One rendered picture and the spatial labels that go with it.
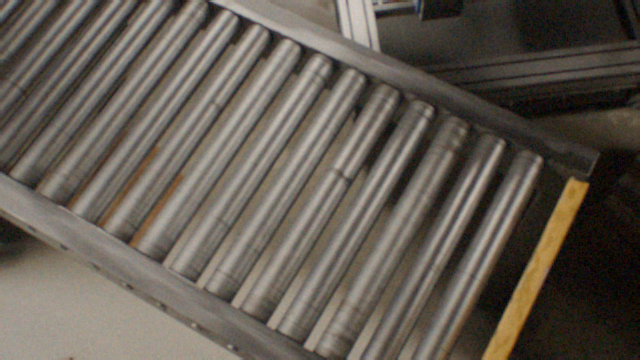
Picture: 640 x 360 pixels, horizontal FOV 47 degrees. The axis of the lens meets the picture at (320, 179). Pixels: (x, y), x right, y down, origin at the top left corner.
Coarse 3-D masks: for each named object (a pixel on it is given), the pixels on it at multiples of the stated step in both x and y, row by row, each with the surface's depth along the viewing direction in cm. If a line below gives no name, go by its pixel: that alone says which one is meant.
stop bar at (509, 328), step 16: (576, 192) 114; (560, 208) 113; (576, 208) 113; (560, 224) 112; (544, 240) 111; (560, 240) 111; (544, 256) 110; (528, 272) 109; (544, 272) 109; (528, 288) 108; (512, 304) 107; (528, 304) 107; (512, 320) 106; (496, 336) 105; (512, 336) 105; (496, 352) 104
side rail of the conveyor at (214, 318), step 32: (0, 192) 120; (32, 192) 120; (32, 224) 117; (64, 224) 117; (96, 256) 115; (128, 256) 114; (128, 288) 115; (160, 288) 112; (192, 288) 112; (192, 320) 110; (224, 320) 110; (256, 320) 110; (256, 352) 108; (288, 352) 107
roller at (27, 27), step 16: (32, 0) 136; (48, 0) 136; (64, 0) 138; (16, 16) 135; (32, 16) 134; (48, 16) 136; (16, 32) 133; (32, 32) 135; (0, 48) 131; (16, 48) 133; (0, 64) 131
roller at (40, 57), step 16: (80, 0) 135; (96, 0) 136; (64, 16) 134; (80, 16) 135; (48, 32) 132; (64, 32) 133; (80, 32) 136; (32, 48) 131; (48, 48) 132; (64, 48) 134; (16, 64) 130; (32, 64) 130; (48, 64) 132; (16, 80) 129; (32, 80) 130; (0, 96) 127; (16, 96) 129; (0, 112) 127
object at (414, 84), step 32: (224, 0) 134; (256, 0) 133; (288, 32) 130; (320, 32) 130; (352, 64) 127; (384, 64) 127; (416, 96) 124; (448, 96) 124; (480, 128) 122; (512, 128) 121; (544, 128) 120; (512, 160) 125; (544, 160) 120; (576, 160) 118; (544, 192) 128
